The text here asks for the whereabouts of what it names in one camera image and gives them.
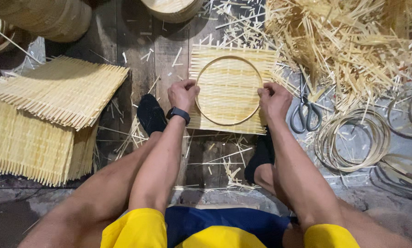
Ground person's left hand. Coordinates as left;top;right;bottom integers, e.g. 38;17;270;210
167;79;200;113

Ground person's right hand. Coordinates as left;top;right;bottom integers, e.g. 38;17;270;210
257;82;293;122

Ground thin bamboo hoop ring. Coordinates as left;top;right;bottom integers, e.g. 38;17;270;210
195;55;264;127

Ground black smartwatch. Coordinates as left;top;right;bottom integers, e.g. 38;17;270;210
166;106;191;125

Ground square woven bamboo mat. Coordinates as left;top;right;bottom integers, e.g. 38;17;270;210
186;43;279;135

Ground person's left black sock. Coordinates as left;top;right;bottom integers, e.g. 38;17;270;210
136;94;168;137

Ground person's black sock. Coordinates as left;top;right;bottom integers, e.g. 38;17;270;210
136;94;168;137
243;126;276;185

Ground person's right black sock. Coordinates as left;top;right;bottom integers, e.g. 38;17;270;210
243;126;276;185

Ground scattered bamboo slivers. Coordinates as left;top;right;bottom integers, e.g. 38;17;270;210
89;0;274;193

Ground round bamboo steamer lid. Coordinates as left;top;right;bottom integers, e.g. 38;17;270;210
139;0;204;24

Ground heap of bamboo strip offcuts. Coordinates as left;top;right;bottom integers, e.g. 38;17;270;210
264;0;412;116

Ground stack of woven bamboo mats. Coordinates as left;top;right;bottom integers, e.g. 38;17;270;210
0;55;130;188

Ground blue shorts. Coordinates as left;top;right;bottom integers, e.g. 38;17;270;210
164;206;298;248

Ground person's left leg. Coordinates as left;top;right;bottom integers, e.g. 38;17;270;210
17;132;165;248

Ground person's leg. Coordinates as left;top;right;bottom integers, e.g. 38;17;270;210
254;163;412;248
17;132;165;248

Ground large round bamboo steamer stack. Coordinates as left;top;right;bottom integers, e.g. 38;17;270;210
0;0;93;43

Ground yellow shirt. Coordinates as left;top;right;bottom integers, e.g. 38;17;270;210
100;208;361;248

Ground person's right leg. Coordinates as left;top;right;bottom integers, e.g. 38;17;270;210
254;163;412;248

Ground grey handled scissors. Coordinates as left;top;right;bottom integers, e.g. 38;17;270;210
290;74;323;134

